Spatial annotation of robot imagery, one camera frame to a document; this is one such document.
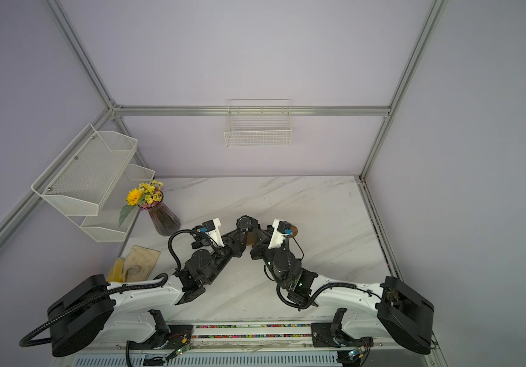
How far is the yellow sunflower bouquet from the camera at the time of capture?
0.81m

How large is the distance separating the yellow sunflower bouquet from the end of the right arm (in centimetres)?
42

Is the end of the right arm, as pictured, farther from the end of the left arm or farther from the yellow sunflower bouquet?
the yellow sunflower bouquet

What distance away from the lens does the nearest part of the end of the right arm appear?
25.9 inches
